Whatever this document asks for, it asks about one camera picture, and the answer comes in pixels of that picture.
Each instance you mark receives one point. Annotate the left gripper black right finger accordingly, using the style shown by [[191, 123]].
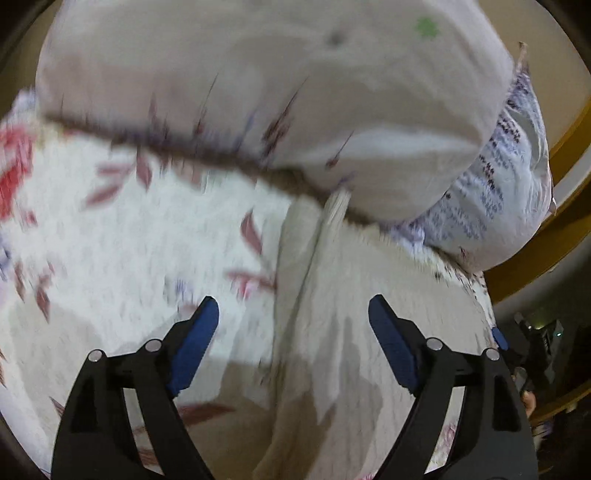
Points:
[[467, 420]]

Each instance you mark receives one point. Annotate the beige knitted small garment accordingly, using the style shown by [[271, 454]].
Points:
[[311, 396]]

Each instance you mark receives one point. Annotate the white floral bed sheet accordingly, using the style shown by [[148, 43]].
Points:
[[106, 247]]

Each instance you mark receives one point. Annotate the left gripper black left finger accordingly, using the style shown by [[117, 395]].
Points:
[[95, 439]]

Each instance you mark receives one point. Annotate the lavender patterned lower pillow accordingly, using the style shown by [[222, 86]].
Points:
[[495, 207]]

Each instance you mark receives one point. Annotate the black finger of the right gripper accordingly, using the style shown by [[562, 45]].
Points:
[[500, 339]]

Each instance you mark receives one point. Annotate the wooden bed headboard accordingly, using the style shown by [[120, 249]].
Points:
[[562, 231]]

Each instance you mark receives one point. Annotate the pink top pillow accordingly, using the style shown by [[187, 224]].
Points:
[[392, 100]]

